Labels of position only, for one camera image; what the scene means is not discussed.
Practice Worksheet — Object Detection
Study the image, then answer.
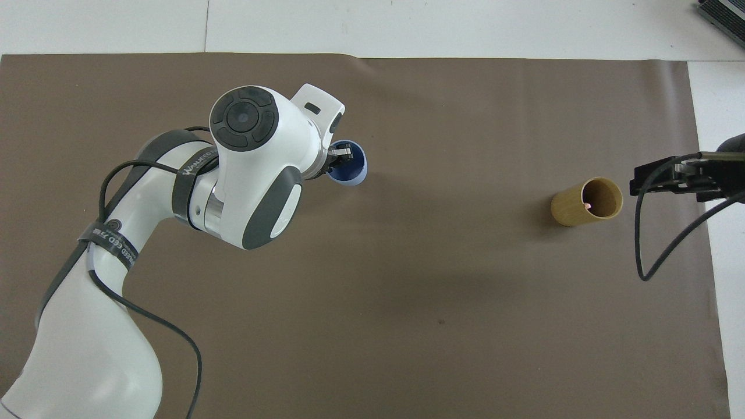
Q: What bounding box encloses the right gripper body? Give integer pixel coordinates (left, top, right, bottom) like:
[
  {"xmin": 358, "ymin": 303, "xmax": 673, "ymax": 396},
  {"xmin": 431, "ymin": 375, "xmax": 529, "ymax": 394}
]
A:
[{"xmin": 696, "ymin": 133, "xmax": 745, "ymax": 203}]

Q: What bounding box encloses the blue cup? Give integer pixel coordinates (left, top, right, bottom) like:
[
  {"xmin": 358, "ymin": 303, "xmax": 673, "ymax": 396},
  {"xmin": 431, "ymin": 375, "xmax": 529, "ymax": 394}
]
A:
[{"xmin": 324, "ymin": 139, "xmax": 369, "ymax": 187}]

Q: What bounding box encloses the tan bamboo cup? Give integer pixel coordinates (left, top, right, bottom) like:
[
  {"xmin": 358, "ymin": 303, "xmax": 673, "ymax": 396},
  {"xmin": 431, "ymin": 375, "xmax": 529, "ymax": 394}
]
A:
[{"xmin": 550, "ymin": 176, "xmax": 624, "ymax": 228}]

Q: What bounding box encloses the black stand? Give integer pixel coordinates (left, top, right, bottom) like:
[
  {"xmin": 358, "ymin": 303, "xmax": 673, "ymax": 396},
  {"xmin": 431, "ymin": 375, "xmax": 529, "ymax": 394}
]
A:
[{"xmin": 697, "ymin": 0, "xmax": 745, "ymax": 33}]

